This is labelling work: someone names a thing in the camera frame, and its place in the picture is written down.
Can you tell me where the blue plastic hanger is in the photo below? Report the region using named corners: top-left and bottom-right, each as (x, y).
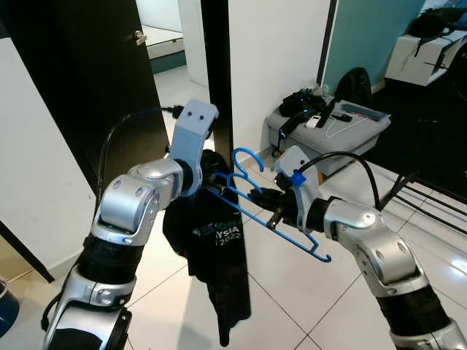
top-left (204, 148), bottom-right (333, 263)

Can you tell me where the black camera bag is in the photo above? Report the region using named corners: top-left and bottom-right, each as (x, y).
top-left (279, 89), bottom-right (338, 136)

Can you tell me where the black metal clothes rack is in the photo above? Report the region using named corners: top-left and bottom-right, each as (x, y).
top-left (374, 120), bottom-right (467, 236)

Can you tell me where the black strap bag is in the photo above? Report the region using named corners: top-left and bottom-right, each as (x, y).
top-left (407, 6), bottom-right (467, 55)

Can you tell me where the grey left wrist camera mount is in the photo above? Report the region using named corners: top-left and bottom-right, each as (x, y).
top-left (166, 99), bottom-right (220, 179)

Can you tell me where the black door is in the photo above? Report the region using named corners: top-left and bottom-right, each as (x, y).
top-left (0, 0), bottom-right (170, 194)

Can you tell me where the grey ottoman bench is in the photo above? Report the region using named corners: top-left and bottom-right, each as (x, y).
top-left (264, 101), bottom-right (392, 177)

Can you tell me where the teal framed panel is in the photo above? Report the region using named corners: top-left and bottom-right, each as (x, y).
top-left (319, 0), bottom-right (439, 96)

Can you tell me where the black door frame post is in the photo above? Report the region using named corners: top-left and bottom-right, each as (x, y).
top-left (200, 0), bottom-right (236, 158)

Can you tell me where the dark printed garment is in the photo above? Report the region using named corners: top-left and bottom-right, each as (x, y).
top-left (162, 149), bottom-right (253, 348)

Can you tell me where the black round backpack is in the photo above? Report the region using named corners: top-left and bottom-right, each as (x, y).
top-left (334, 67), bottom-right (374, 106)

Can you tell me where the white remote control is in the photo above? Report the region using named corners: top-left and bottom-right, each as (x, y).
top-left (304, 113), bottom-right (326, 131)

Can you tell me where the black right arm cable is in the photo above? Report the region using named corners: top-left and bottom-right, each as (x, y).
top-left (303, 150), bottom-right (382, 212)

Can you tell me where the white bed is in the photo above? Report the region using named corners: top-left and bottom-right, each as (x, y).
top-left (141, 24), bottom-right (187, 74)

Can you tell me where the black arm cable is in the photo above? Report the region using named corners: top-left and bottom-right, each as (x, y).
top-left (95, 106), bottom-right (185, 212)
top-left (303, 150), bottom-right (382, 212)

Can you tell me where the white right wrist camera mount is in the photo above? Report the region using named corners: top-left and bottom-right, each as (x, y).
top-left (274, 145), bottom-right (323, 219)

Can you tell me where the white storage box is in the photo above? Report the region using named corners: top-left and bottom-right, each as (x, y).
top-left (384, 29), bottom-right (467, 87)

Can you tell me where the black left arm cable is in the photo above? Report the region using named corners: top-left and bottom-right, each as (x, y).
top-left (95, 106), bottom-right (185, 212)

